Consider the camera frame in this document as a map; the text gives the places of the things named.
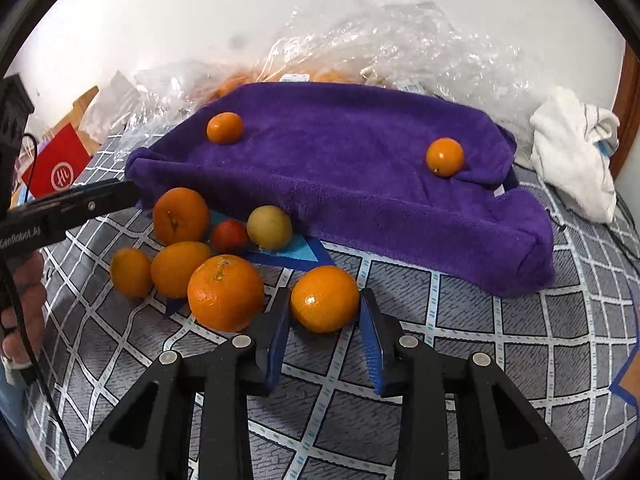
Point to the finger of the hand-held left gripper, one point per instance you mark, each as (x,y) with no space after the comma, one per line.
(105,199)

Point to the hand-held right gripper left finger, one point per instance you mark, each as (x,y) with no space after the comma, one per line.
(279,345)

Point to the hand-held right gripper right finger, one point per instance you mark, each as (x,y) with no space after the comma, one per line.
(372,345)

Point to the glossy round orange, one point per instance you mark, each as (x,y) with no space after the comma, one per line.
(325,299)

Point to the large bumpy mandarin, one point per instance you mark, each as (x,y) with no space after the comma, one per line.
(226,292)

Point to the orange with dented stem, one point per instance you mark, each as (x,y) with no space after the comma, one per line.
(181,215)

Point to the small oval orange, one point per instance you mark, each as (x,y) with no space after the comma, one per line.
(131,273)

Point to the yellow-green pear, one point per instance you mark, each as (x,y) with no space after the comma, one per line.
(269,227)

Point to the small reddish round fruit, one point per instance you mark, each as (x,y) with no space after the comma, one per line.
(230,236)

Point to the person's left hand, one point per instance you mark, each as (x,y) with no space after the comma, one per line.
(30,305)

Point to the red packet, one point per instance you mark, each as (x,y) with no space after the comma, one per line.
(55,160)

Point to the cardboard box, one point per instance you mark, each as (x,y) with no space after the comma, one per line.
(82,102)

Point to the grey checkered bed sheet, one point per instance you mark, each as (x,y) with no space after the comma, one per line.
(450,320)

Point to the medium smooth orange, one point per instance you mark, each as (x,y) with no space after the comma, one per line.
(177,267)

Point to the small clear plastic bag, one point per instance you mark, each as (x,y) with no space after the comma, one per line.
(150,90)

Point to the purple fleece towel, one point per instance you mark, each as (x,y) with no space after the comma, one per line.
(350,160)

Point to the white crumpled cloth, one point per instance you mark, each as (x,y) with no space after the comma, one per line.
(570,150)

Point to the large clear plastic bag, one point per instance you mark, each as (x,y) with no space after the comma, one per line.
(400,45)

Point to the brown wooden door frame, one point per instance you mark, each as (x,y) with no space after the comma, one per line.
(629,110)

